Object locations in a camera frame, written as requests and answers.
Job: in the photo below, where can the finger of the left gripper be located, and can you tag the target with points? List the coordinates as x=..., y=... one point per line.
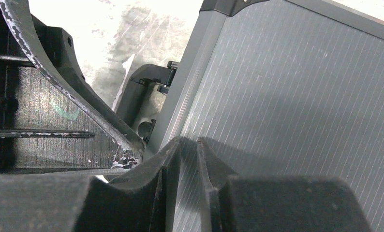
x=51, y=120

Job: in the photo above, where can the black poker chip case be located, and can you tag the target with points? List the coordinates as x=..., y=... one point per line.
x=280, y=87

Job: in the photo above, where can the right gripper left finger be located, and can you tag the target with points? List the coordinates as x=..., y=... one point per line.
x=140, y=200

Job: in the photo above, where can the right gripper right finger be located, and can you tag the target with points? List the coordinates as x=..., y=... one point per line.
x=231, y=202

